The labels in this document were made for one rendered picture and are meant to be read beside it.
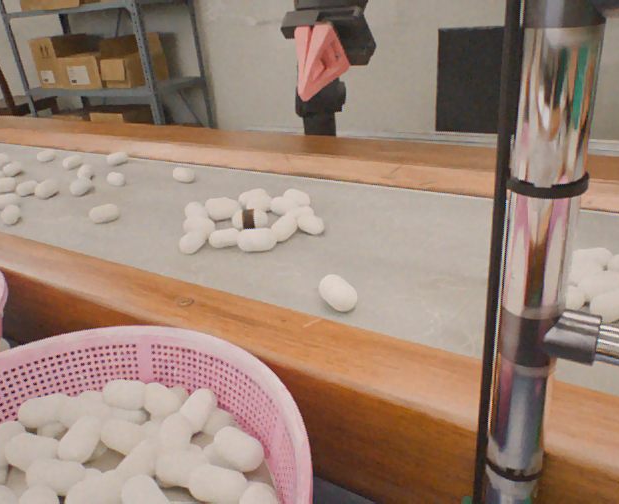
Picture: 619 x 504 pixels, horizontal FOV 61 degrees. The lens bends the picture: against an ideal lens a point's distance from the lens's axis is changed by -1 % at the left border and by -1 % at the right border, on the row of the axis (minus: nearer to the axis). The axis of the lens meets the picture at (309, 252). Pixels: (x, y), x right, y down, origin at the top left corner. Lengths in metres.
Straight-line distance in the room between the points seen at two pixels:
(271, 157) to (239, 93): 2.43
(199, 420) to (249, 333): 0.06
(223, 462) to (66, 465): 0.09
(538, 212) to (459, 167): 0.45
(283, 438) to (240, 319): 0.10
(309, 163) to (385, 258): 0.27
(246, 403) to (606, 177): 0.44
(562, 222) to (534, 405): 0.08
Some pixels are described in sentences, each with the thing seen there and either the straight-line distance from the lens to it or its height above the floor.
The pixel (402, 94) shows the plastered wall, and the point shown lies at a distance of 2.69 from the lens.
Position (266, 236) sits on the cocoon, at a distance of 0.51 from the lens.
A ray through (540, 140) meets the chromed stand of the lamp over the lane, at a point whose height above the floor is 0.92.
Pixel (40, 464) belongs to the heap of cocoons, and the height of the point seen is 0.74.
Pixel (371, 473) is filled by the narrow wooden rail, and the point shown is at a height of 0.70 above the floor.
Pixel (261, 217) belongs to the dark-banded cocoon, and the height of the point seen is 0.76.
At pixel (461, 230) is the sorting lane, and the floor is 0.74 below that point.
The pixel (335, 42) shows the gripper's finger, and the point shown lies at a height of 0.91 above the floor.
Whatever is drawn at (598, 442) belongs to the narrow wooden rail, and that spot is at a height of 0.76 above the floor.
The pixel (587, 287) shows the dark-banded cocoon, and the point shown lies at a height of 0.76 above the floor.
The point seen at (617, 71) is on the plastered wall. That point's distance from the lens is 2.50.
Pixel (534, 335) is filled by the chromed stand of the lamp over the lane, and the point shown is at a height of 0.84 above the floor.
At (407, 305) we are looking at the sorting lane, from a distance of 0.42.
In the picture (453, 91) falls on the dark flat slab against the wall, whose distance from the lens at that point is 2.58.
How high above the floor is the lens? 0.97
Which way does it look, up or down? 26 degrees down
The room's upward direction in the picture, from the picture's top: 6 degrees counter-clockwise
